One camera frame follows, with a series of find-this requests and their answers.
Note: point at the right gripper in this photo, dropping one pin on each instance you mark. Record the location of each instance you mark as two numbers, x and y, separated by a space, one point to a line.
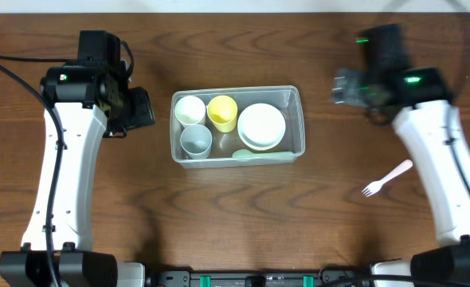
347 88

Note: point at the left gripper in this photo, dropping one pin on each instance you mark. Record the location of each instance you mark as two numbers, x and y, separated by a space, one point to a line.
140 108

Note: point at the cream plastic cup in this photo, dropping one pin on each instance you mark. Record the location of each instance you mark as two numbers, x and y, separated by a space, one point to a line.
190 110

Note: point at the grey plastic cup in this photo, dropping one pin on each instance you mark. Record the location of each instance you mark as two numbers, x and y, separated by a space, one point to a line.
196 140

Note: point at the yellow plastic cup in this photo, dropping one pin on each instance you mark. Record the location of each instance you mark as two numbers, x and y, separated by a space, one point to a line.
222 111

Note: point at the clear plastic container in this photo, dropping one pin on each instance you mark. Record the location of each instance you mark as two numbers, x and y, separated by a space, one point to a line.
285 98

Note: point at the mint green plastic spoon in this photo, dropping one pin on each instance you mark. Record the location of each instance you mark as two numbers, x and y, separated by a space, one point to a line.
247 154

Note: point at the white plastic bowl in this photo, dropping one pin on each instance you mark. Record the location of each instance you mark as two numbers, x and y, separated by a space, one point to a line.
261 123

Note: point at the pink plastic fork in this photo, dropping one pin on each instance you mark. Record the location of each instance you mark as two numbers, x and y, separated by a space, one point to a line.
374 187

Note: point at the yellow plastic bowl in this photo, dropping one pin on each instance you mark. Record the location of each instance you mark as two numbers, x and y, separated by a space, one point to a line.
260 147

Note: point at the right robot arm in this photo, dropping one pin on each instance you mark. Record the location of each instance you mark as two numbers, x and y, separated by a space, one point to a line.
420 107

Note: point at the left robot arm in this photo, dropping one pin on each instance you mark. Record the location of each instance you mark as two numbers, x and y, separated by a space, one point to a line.
86 100

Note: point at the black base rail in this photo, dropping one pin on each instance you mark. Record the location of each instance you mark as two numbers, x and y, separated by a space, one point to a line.
262 278

